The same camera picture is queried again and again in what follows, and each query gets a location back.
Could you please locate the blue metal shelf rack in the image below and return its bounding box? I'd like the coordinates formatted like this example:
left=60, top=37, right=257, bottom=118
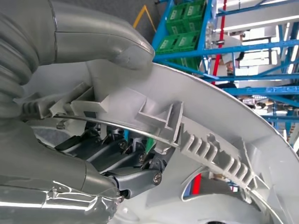
left=151, top=0, right=299, bottom=146

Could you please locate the green plastic crate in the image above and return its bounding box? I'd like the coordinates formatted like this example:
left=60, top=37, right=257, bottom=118
left=165, top=3, right=187, bottom=35
left=183, top=0, right=207, bottom=32
left=155, top=35, right=179, bottom=55
left=174, top=31, right=201, bottom=53

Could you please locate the green crate stack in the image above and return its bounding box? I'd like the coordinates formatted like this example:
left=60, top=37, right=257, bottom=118
left=175, top=57, right=202, bottom=71

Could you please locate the red barrier belt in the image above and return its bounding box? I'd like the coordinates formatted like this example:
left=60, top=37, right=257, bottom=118
left=192, top=0, right=227, bottom=196

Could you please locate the person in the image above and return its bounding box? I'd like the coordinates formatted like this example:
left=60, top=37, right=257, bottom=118
left=220, top=51, right=245, bottom=75

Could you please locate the white desk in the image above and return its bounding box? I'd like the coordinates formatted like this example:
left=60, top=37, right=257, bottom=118
left=216, top=1, right=299, bottom=33

